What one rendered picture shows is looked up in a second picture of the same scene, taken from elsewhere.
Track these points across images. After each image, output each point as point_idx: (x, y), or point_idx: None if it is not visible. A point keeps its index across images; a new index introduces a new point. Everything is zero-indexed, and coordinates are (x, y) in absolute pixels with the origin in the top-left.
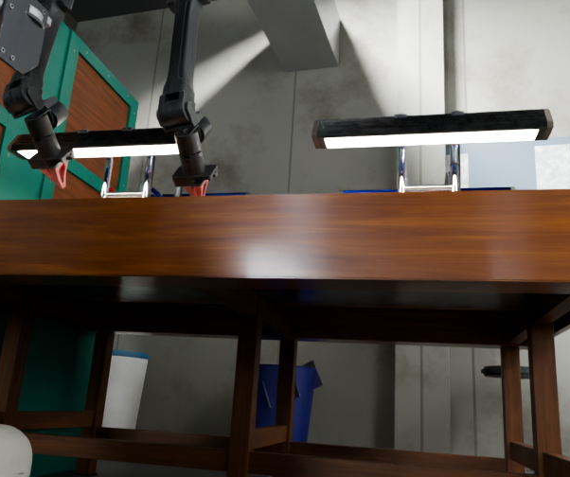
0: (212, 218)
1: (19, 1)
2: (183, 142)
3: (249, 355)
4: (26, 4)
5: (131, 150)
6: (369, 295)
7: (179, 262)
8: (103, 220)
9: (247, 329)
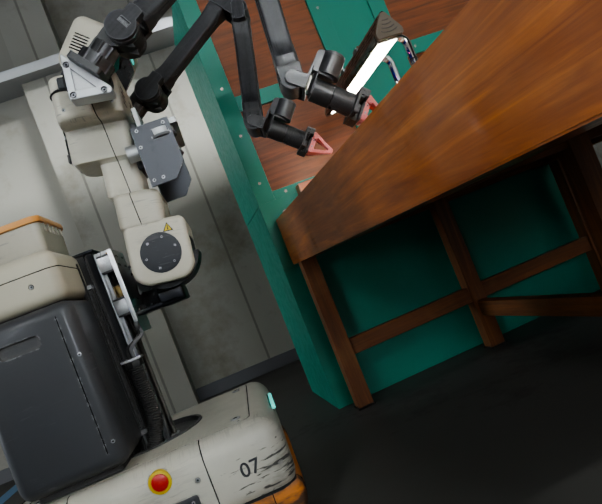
0: (345, 173)
1: (143, 137)
2: (314, 102)
3: (584, 194)
4: (149, 132)
5: (366, 69)
6: None
7: (354, 220)
8: (320, 198)
9: (569, 166)
